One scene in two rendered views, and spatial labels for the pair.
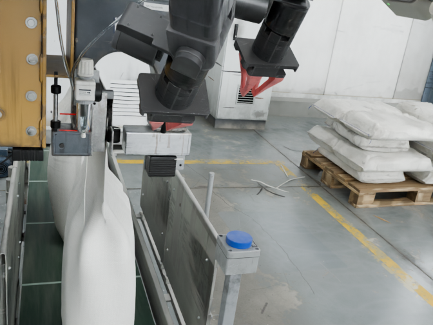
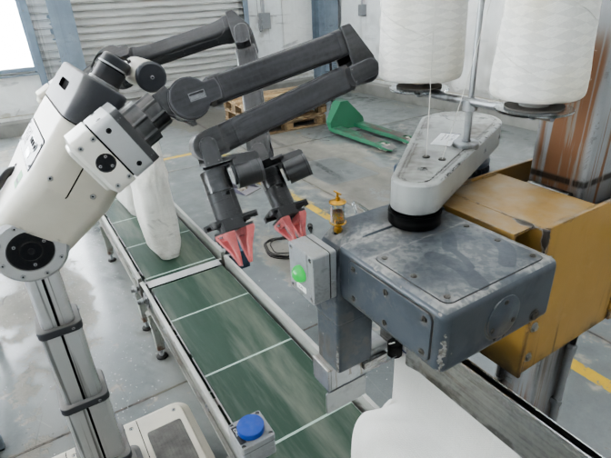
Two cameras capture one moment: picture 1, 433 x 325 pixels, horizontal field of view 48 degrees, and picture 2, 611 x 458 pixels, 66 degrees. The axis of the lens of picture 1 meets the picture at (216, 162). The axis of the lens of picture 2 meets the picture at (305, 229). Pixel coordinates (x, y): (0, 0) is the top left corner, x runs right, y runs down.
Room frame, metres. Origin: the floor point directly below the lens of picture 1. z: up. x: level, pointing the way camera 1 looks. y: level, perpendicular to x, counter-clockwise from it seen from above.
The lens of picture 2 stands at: (1.73, -0.06, 1.70)
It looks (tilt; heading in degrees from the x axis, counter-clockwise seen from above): 27 degrees down; 170
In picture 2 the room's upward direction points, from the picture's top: 3 degrees counter-clockwise
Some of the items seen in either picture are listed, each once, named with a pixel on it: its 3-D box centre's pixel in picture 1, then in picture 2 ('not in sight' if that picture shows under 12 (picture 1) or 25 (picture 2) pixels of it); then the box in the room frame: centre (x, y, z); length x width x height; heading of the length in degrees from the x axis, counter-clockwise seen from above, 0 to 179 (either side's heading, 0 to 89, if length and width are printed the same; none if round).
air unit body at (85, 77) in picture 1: (87, 98); not in sight; (0.92, 0.27, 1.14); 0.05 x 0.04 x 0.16; 111
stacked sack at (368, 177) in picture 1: (358, 160); not in sight; (3.67, -1.10, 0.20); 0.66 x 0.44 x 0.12; 21
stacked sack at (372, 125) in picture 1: (392, 125); not in sight; (3.51, -1.23, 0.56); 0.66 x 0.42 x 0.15; 111
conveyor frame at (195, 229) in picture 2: not in sight; (135, 210); (-1.55, -0.72, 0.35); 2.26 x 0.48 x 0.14; 21
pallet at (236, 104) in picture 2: not in sight; (273, 100); (-4.95, 0.75, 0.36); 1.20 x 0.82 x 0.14; 107
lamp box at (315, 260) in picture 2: not in sight; (312, 268); (1.08, 0.06, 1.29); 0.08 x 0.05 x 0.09; 21
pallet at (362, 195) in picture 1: (388, 175); not in sight; (3.82, -1.42, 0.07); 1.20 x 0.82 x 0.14; 113
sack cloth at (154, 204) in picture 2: not in sight; (150, 188); (-0.89, -0.48, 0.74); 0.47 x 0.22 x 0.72; 19
